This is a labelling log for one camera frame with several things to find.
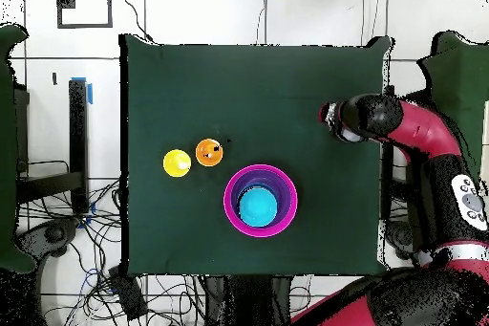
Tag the grey chair base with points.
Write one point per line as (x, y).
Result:
(399, 238)
(53, 234)

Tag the dark green side tablecloth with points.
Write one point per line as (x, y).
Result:
(7, 150)
(466, 73)

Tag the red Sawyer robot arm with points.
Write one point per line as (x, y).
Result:
(420, 127)

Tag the yellow cup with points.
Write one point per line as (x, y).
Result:
(172, 158)

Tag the cyan bowl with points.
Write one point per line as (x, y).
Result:
(258, 207)

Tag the blue tape piece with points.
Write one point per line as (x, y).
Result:
(89, 93)

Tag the black stand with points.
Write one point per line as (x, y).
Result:
(387, 188)
(78, 131)

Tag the blue ringed flat-bottom bowl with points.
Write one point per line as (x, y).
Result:
(248, 187)

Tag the large pink bowl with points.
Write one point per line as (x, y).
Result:
(227, 199)

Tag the black box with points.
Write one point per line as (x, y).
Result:
(130, 295)

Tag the orange cup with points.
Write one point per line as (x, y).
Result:
(204, 148)

